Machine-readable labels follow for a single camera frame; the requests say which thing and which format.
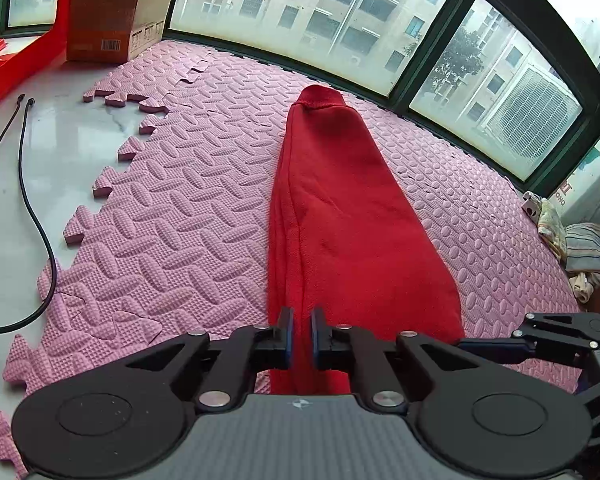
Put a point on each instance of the outdoor air conditioner unit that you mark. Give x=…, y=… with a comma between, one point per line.
x=532, y=112

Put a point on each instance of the dark green window frame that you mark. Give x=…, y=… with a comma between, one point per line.
x=430, y=55

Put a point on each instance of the red plastic frame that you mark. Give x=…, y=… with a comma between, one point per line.
x=15, y=55

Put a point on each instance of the brown cardboard box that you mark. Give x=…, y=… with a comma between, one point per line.
x=115, y=25

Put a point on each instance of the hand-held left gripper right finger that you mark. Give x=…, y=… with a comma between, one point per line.
x=316, y=334

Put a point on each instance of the striped folded cloth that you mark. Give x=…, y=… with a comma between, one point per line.
x=592, y=247

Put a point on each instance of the pale yellow crumpled cloth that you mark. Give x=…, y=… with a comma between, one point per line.
x=550, y=227

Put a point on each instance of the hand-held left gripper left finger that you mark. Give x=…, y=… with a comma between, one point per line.
x=288, y=334

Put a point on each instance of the small white box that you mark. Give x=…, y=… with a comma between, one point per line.
x=531, y=205

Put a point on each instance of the cream crumpled cloth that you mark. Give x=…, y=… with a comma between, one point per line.
x=585, y=285

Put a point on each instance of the red fleece garment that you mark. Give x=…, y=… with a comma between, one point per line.
x=340, y=220

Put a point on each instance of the pink foam puzzle mat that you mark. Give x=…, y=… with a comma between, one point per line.
x=180, y=210

